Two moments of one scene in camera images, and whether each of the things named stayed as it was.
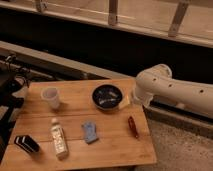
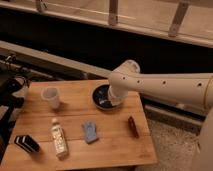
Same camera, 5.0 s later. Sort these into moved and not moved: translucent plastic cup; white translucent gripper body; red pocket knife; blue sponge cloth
Moved: white translucent gripper body
Not moved: red pocket knife; translucent plastic cup; blue sponge cloth
